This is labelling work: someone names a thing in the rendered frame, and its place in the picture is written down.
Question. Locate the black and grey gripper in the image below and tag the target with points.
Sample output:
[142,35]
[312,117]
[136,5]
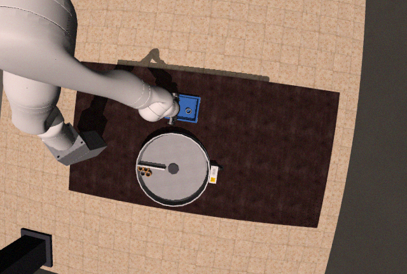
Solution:
[174,118]

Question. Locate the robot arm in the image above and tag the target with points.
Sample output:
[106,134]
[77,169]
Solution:
[37,43]

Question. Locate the blue open crate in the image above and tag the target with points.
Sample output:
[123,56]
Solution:
[188,102]

